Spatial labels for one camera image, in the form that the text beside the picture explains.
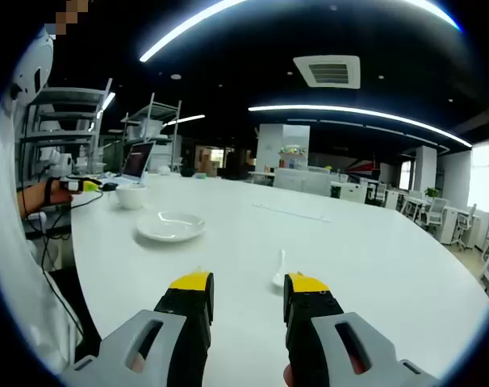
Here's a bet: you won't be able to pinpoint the long ceiling light strip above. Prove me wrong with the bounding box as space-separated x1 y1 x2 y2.
247 104 474 148
138 0 462 65

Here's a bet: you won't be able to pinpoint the bright window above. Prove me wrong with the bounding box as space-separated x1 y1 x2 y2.
467 138 489 215

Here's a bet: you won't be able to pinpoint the red white blue wall decoration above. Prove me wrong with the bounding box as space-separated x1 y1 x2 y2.
346 154 382 179

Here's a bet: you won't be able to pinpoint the person in white shirt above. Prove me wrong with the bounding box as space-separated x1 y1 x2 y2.
0 100 84 376

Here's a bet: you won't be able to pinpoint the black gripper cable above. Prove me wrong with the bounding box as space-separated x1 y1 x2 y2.
19 177 105 339

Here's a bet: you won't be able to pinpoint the white tabletop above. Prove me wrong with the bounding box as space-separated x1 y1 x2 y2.
69 173 489 387

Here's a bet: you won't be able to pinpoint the person's dark trousers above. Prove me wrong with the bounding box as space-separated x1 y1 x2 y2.
46 268 103 360

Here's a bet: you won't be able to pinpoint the black wrist strap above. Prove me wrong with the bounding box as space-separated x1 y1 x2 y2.
45 177 61 202

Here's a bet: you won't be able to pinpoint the white pillar with display shelves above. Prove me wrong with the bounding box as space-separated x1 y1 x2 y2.
255 123 311 175

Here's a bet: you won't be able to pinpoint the short ceiling light strip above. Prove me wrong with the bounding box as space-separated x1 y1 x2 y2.
165 114 207 127

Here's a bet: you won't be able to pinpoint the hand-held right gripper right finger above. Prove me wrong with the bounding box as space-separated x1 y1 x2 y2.
283 272 441 387

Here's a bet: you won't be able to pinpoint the white laptop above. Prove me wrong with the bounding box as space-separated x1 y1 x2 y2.
120 140 157 181

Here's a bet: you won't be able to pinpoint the white office cabinet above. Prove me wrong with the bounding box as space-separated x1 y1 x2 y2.
272 166 333 198

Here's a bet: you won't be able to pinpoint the grey metal shelf rack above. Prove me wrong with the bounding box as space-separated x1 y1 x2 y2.
20 77 115 179
121 92 183 175

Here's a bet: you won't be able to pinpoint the white coffee cup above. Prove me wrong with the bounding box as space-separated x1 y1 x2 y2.
115 184 148 210

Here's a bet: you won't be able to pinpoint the white coffee tray saucer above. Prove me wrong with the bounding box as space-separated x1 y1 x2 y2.
136 210 207 243

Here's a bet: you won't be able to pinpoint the white office chair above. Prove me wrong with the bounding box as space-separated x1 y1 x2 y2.
424 197 449 235

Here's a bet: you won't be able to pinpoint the ceiling air conditioner vent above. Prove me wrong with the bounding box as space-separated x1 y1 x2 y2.
292 55 362 89

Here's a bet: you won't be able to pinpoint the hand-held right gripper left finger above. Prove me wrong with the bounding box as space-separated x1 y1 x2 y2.
61 270 215 387

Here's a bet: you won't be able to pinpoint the white chest device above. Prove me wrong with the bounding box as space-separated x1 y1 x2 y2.
9 28 55 107

